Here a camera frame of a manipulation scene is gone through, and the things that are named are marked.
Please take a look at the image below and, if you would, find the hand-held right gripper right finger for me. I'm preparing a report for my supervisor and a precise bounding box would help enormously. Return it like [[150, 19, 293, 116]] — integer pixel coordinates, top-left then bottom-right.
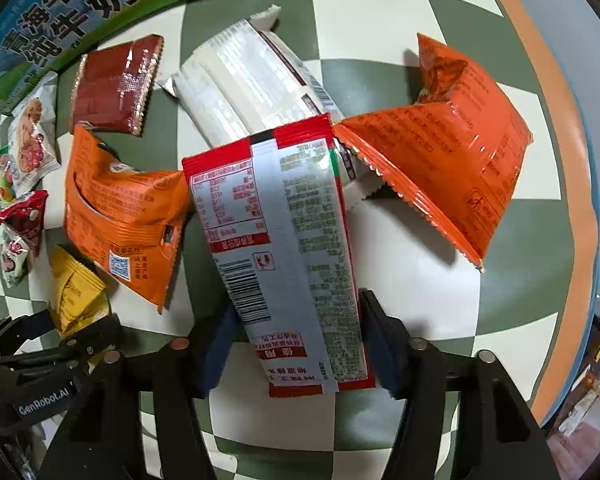
[[357, 287, 563, 480]]

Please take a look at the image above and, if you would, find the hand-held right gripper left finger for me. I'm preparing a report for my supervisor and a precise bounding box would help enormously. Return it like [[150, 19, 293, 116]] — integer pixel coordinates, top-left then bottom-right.
[[37, 302, 241, 480]]

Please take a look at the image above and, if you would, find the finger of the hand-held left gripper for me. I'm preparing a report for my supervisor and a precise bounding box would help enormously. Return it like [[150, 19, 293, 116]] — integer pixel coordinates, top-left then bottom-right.
[[0, 314, 123, 377], [0, 309, 56, 361]]

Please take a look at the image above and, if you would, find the red and silver snack packet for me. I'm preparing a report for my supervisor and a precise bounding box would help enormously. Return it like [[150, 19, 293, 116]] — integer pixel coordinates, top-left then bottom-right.
[[181, 114, 377, 399]]

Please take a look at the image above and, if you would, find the dark red snack packet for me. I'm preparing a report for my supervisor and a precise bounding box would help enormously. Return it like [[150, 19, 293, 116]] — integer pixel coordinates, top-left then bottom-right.
[[70, 34, 165, 137]]

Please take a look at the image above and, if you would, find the white snack packet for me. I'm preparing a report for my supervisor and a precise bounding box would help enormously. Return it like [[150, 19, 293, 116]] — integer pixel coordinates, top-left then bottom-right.
[[155, 4, 361, 201]]

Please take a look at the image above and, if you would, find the printed cardboard box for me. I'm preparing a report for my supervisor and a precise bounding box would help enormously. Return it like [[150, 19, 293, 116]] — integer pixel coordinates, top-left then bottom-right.
[[0, 0, 321, 116]]

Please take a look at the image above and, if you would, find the small yellow snack packet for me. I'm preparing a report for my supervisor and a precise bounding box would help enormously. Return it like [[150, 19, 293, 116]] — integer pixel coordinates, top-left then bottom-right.
[[47, 245, 112, 338]]

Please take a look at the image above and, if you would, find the small red and white packet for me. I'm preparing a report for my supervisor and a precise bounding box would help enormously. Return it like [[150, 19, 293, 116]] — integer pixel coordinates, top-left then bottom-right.
[[0, 232, 36, 288]]

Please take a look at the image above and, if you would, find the small red candy packet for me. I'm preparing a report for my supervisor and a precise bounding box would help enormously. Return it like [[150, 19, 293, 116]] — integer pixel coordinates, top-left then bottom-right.
[[0, 190, 49, 256]]

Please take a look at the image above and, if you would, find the small green fruit print packet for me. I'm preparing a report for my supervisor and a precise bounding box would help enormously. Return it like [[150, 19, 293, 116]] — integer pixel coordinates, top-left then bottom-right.
[[0, 145, 18, 211]]

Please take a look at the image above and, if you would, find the small cookie print packet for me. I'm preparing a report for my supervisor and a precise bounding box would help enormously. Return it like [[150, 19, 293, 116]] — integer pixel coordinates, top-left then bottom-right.
[[7, 71, 62, 196]]

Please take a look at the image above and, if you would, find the large orange snack packet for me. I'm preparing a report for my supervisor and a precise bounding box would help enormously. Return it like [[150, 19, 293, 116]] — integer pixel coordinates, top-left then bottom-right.
[[332, 32, 535, 267]]

